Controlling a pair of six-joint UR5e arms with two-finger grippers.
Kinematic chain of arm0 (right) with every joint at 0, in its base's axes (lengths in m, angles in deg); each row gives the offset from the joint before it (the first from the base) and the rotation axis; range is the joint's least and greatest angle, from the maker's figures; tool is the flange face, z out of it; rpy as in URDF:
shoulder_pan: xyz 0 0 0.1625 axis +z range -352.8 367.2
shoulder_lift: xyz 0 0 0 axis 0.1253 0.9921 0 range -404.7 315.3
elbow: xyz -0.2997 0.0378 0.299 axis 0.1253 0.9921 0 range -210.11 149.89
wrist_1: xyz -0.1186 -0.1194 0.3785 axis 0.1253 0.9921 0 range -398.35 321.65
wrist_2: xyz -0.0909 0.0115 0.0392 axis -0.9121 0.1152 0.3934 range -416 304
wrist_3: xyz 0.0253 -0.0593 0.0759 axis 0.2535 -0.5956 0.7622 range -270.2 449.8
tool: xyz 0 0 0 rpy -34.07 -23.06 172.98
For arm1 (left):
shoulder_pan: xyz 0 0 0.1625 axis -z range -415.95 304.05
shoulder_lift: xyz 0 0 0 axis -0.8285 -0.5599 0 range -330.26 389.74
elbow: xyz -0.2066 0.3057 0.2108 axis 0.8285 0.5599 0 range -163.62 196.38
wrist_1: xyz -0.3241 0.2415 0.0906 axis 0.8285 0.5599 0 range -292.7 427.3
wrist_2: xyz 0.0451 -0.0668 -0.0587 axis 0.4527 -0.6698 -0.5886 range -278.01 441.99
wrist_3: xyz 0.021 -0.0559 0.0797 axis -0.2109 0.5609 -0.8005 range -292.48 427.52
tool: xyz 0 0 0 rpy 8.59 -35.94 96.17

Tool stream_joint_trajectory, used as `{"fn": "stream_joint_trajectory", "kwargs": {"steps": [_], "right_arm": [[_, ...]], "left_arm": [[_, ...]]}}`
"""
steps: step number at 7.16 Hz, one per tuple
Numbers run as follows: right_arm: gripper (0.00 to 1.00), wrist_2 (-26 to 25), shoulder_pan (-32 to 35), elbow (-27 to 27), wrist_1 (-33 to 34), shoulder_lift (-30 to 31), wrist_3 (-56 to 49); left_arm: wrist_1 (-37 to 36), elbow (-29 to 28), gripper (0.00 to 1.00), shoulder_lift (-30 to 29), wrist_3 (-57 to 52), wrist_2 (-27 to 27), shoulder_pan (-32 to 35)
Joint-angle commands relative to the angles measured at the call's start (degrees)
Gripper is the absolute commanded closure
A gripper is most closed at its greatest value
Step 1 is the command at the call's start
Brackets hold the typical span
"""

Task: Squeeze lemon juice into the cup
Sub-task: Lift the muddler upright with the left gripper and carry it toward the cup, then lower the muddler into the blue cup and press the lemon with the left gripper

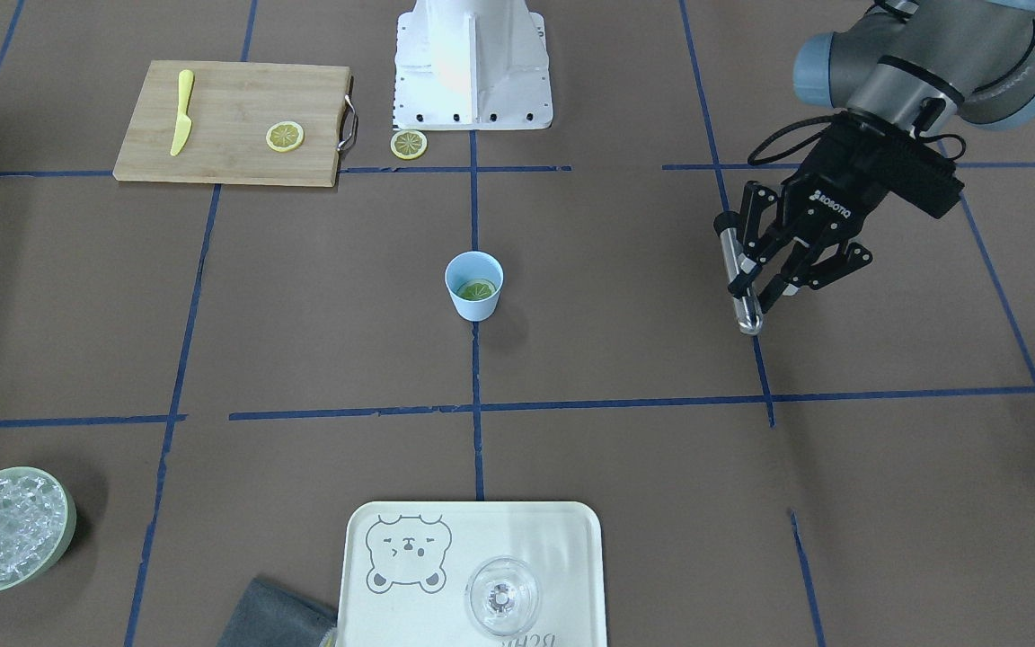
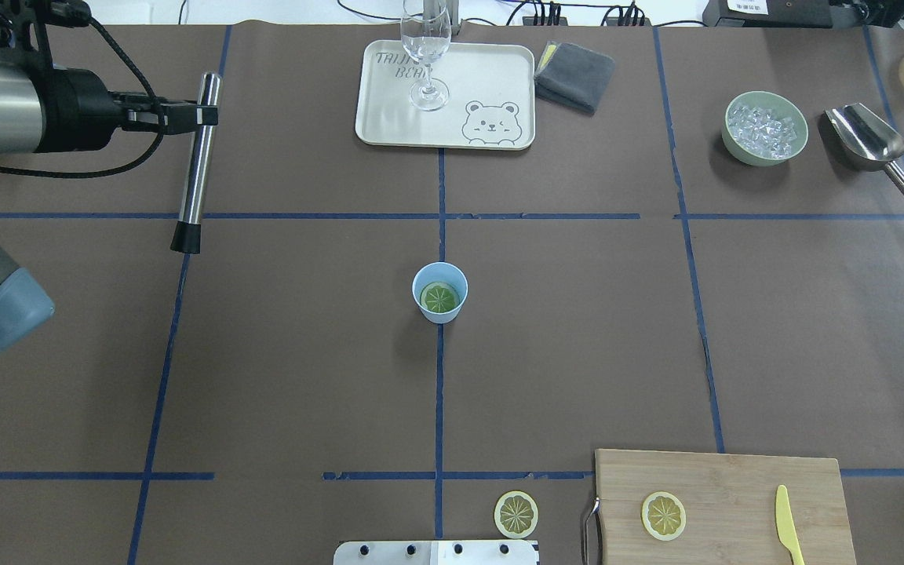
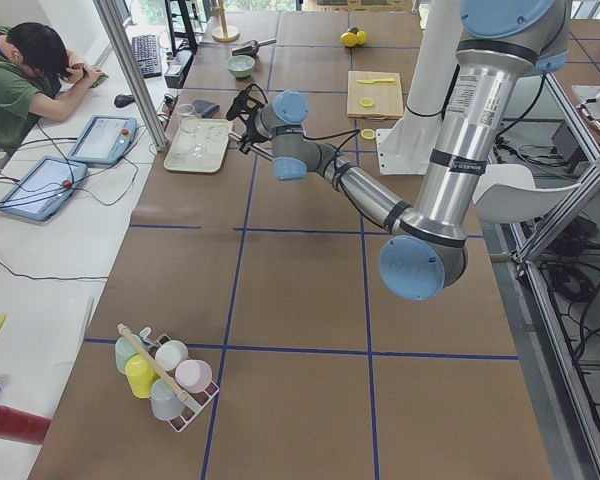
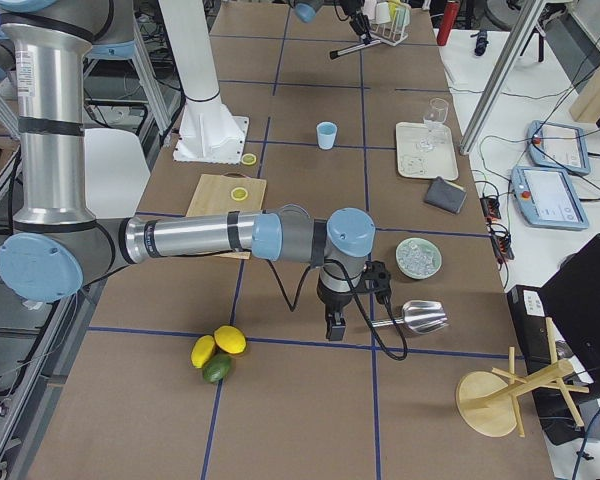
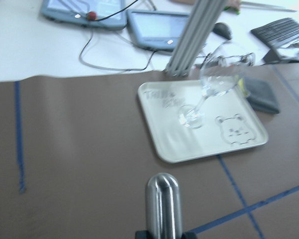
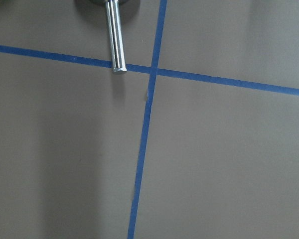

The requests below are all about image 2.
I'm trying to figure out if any wooden cutting board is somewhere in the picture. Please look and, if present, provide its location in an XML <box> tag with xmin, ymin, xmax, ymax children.
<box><xmin>581</xmin><ymin>448</ymin><xmax>856</xmax><ymax>564</ymax></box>

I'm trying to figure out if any light blue cup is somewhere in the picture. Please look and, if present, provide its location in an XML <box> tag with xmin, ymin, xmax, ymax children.
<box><xmin>411</xmin><ymin>262</ymin><xmax>469</xmax><ymax>325</ymax></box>

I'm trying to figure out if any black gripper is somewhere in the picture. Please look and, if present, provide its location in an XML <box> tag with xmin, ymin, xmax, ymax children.
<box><xmin>35</xmin><ymin>69</ymin><xmax>219</xmax><ymax>154</ymax></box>

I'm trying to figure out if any yellow plastic knife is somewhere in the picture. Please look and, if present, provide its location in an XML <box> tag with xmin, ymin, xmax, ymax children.
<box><xmin>775</xmin><ymin>485</ymin><xmax>806</xmax><ymax>565</ymax></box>

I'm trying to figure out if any green bowl of ice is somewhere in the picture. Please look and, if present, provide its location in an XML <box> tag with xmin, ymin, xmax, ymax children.
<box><xmin>721</xmin><ymin>92</ymin><xmax>808</xmax><ymax>167</ymax></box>

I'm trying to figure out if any grey folded cloth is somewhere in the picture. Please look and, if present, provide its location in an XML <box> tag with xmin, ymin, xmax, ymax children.
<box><xmin>534</xmin><ymin>42</ymin><xmax>617</xmax><ymax>115</ymax></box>

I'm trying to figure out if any cream bear tray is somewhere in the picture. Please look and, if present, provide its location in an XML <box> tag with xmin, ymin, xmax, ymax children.
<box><xmin>355</xmin><ymin>40</ymin><xmax>537</xmax><ymax>151</ymax></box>

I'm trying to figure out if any lemon slice on board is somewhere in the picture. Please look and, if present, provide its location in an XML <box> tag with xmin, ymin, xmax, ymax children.
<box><xmin>640</xmin><ymin>491</ymin><xmax>687</xmax><ymax>542</ymax></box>

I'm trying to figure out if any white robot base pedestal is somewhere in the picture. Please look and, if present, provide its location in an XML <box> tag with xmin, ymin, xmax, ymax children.
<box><xmin>333</xmin><ymin>539</ymin><xmax>541</xmax><ymax>564</ymax></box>

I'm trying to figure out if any clear wine glass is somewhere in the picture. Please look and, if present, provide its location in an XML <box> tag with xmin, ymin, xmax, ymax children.
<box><xmin>399</xmin><ymin>1</ymin><xmax>452</xmax><ymax>111</ymax></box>

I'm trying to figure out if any steel muddler black tip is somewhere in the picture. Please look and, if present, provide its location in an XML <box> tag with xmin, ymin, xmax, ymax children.
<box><xmin>171</xmin><ymin>72</ymin><xmax>222</xmax><ymax>255</ymax></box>

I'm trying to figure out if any metal ice scoop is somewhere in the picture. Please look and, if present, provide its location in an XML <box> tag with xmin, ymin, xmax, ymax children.
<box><xmin>824</xmin><ymin>103</ymin><xmax>904</xmax><ymax>197</ymax></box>

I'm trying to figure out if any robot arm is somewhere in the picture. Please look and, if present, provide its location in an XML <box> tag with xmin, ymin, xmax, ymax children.
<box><xmin>0</xmin><ymin>62</ymin><xmax>221</xmax><ymax>354</ymax></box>

